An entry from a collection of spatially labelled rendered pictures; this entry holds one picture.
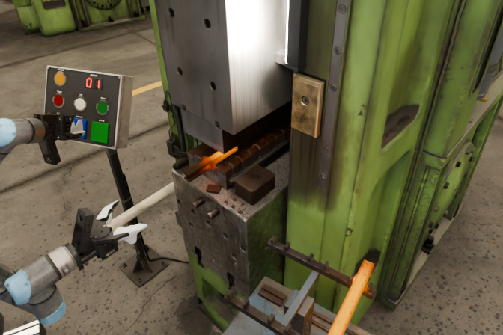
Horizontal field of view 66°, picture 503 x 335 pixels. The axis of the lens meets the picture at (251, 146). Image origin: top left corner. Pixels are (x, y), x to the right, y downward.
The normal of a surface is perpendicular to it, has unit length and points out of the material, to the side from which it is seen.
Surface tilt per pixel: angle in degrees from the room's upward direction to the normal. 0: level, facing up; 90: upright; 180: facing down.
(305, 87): 90
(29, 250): 0
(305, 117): 90
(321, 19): 90
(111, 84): 60
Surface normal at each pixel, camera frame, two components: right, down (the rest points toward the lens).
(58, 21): 0.54, 0.48
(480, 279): -0.02, -0.81
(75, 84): -0.27, 0.08
